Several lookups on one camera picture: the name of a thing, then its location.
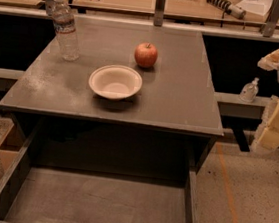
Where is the clear plastic water bottle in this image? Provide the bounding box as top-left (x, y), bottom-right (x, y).
top-left (52, 0), bottom-right (79, 61)

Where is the cardboard box on floor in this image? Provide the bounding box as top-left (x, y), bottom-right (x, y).
top-left (0, 124), bottom-right (25, 171)

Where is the white paper sheet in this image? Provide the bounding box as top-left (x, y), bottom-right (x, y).
top-left (237, 0), bottom-right (273, 16)

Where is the grey metal bracket post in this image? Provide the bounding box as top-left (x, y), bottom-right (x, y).
top-left (153, 0), bottom-right (166, 26)

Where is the white paper bowl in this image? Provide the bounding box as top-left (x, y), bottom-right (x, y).
top-left (88, 65), bottom-right (143, 100)

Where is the black and grey flashlight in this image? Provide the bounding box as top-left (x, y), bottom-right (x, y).
top-left (206, 0), bottom-right (246, 19)

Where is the small sanitizer pump bottle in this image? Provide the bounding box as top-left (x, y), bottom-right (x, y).
top-left (239, 77), bottom-right (259, 103)

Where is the grey open drawer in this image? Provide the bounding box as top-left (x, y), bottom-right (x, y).
top-left (0, 111), bottom-right (216, 223)

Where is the red apple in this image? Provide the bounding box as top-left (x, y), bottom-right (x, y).
top-left (134, 42), bottom-right (158, 68)

